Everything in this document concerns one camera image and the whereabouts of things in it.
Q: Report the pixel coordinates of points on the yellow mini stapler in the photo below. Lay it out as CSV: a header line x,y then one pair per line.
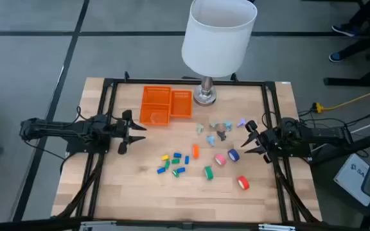
x,y
165,157

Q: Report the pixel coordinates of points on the green mini stapler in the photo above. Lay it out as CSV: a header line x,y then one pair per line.
x,y
175,173
175,161
167,164

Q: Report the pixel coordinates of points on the white cardboard box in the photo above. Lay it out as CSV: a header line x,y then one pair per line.
x,y
348,179

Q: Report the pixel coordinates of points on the pink tape roll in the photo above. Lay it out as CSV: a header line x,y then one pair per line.
x,y
222,156

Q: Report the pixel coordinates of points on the clear tape roll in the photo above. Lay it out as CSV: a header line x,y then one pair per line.
x,y
155,117

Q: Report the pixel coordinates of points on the blue mini stapler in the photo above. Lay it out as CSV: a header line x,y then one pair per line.
x,y
187,160
180,170
161,170
177,155

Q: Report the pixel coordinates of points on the black aluminium table frame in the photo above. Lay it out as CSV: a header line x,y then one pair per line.
x,y
140,82

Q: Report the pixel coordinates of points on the black desk leg frame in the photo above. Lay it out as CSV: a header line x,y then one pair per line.
x,y
348,81

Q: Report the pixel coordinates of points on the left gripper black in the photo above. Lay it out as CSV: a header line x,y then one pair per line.
x,y
120,132

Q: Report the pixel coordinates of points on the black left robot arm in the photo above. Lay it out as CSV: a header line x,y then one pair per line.
x,y
59,128

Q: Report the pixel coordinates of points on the person's leg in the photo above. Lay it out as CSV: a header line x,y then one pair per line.
x,y
361,46
368,14

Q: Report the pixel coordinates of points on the black crossbar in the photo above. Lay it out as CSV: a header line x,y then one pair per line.
x,y
27,224

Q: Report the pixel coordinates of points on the person's blue shoe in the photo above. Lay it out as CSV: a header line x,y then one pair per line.
x,y
345,30
336,57

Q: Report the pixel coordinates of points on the orange tape roll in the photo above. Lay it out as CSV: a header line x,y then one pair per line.
x,y
196,151

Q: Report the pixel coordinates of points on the table lamp white shade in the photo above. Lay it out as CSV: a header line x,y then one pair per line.
x,y
218,41

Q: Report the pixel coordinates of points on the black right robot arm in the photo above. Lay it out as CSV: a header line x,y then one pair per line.
x,y
316,134

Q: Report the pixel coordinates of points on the red tape roll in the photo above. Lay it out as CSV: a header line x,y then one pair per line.
x,y
246,180

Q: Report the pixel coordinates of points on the blue tape roll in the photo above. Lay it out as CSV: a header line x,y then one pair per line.
x,y
236,153

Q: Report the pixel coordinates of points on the silver metal bracket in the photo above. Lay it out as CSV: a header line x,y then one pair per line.
x,y
276,227
98,226

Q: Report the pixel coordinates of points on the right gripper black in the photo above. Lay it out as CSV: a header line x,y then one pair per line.
x,y
267,141

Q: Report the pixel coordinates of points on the green tape roll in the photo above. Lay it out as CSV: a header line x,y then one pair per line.
x,y
212,173

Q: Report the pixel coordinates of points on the black desk beam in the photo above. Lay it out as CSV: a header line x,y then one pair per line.
x,y
336,154

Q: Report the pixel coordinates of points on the green staple remover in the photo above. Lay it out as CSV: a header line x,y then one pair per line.
x,y
199,129

